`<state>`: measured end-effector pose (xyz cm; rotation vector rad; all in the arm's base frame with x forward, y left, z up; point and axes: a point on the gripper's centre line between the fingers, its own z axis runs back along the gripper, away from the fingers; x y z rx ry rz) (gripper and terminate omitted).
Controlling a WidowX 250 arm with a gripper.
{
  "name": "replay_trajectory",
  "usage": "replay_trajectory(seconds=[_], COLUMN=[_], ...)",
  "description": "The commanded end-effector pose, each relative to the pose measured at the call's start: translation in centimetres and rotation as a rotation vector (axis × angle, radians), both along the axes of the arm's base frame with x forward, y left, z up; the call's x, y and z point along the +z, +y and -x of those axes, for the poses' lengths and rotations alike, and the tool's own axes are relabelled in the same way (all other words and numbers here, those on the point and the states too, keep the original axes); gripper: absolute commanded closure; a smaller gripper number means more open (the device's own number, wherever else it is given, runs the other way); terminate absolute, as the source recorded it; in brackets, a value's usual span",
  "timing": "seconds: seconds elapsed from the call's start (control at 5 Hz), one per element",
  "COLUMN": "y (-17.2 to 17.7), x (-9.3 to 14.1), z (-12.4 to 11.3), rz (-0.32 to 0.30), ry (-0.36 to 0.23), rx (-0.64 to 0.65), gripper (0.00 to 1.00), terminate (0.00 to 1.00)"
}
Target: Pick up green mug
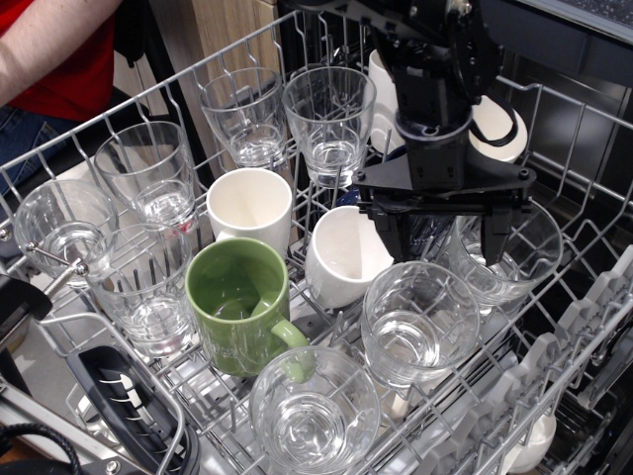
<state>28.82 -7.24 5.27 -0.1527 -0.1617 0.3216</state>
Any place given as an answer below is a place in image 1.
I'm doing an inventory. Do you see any tall white cup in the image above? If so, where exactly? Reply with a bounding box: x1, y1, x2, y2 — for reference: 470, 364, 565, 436
206, 168, 293, 256

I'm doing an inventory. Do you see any grey plastic tine holder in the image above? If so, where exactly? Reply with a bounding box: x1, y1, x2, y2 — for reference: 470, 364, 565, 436
416, 249, 632, 474

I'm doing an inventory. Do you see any green ceramic mug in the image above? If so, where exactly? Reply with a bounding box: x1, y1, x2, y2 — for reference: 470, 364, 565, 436
186, 237, 309, 377

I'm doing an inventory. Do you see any white bowl lower rack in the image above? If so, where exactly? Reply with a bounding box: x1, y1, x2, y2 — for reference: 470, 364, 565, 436
501, 415, 557, 474

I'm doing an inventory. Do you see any clear glass back left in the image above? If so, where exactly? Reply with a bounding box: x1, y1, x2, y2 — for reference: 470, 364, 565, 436
200, 67, 287, 170

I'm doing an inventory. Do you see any black clamp with metal screw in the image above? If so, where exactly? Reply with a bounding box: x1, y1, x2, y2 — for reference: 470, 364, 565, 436
0, 240, 90, 382

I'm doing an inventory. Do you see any red shirt torso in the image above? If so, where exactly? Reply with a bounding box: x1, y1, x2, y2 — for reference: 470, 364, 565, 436
1, 1, 115, 122

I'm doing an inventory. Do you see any black rack handle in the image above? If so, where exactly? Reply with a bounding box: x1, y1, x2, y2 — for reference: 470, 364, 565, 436
66, 345, 178, 472

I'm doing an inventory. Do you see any clear glass centre front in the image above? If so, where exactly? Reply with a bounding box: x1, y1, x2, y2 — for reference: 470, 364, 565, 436
361, 261, 480, 388

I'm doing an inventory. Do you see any dark blue mug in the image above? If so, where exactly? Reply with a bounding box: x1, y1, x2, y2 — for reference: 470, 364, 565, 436
335, 189, 360, 207

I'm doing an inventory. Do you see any white tapered cup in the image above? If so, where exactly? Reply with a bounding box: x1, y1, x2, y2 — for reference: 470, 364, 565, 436
469, 96, 528, 163

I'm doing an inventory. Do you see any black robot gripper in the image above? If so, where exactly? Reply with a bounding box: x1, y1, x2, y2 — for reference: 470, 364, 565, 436
353, 114, 536, 265

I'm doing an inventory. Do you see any person forearm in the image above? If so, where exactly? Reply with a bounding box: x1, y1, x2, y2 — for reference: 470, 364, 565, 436
1, 0, 121, 105

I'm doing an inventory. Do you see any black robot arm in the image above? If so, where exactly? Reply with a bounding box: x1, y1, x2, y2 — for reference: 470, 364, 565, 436
292, 1, 535, 265

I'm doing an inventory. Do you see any clear glass right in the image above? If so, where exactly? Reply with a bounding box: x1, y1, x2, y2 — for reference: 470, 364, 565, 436
447, 202, 563, 314

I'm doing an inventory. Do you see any clear glass far left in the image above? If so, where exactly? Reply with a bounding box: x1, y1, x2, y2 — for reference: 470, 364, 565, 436
14, 179, 119, 278

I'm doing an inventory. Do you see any tall clear glass left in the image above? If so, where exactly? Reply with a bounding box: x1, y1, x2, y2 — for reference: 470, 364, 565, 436
94, 121, 198, 234

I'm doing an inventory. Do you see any ribbed clear glass front left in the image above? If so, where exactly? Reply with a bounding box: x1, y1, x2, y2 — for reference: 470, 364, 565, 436
86, 223, 195, 358

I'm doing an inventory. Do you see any clear glass back centre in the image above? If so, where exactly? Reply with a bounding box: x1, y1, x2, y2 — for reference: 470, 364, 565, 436
282, 66, 377, 189

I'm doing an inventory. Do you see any black cable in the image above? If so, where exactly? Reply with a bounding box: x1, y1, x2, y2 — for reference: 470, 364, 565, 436
0, 423, 83, 475

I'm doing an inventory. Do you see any clear glass bottom front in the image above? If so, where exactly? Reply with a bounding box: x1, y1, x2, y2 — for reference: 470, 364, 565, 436
249, 346, 381, 474

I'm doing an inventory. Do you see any round white mug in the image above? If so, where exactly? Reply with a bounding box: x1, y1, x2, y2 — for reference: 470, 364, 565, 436
305, 206, 394, 309

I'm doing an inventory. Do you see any white mug with handle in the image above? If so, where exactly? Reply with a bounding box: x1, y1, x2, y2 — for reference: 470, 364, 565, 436
368, 49, 405, 154

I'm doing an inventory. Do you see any grey wire dishwasher rack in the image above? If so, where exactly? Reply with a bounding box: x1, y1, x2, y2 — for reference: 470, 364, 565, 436
0, 9, 633, 475

